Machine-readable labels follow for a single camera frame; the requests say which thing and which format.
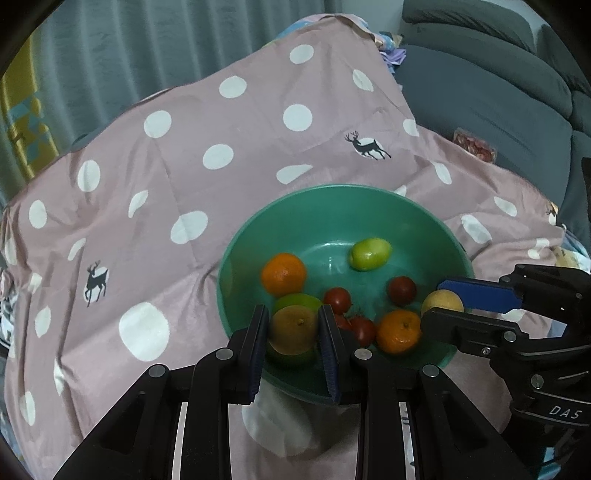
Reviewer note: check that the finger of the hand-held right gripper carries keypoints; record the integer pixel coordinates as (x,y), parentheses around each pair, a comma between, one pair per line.
(461,330)
(485,295)

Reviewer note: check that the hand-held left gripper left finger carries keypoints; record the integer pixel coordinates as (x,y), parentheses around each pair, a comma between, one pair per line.
(258,355)

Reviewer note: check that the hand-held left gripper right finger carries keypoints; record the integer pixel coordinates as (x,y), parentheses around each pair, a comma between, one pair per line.
(330,355)

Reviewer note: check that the pale yellow pear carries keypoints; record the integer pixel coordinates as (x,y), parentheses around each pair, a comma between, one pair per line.
(441,302)

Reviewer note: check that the small red tomato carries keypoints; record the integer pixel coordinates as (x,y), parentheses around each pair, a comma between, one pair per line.
(402,290)
(337,300)
(363,331)
(342,321)

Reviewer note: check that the green plastic bowl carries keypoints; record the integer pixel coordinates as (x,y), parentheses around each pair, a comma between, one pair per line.
(323,217)

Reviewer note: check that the green lemon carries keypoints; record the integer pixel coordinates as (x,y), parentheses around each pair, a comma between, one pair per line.
(298,301)
(291,357)
(369,254)

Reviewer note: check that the orange mandarin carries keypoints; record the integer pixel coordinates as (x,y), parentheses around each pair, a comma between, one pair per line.
(283,274)
(398,331)

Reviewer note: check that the pale printed packet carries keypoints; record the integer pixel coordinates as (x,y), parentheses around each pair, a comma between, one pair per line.
(572,259)

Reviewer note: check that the red snack packet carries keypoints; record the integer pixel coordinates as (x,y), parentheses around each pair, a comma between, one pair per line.
(475,145)

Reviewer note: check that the grey sofa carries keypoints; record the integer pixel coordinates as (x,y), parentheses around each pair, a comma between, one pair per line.
(498,87)

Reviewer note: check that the pink polka dot blanket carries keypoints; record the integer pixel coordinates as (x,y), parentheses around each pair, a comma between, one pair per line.
(207,152)

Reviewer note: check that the floral patterned cloth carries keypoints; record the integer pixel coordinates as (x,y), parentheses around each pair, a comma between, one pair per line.
(3,300)

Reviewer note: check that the colourful folded cloth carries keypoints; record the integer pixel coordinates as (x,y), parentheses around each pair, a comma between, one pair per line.
(392,50)

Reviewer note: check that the grey curtain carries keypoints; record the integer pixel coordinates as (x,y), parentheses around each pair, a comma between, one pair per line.
(161,41)

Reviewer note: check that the yellow patterned curtain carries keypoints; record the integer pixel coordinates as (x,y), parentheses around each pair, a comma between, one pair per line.
(25,120)

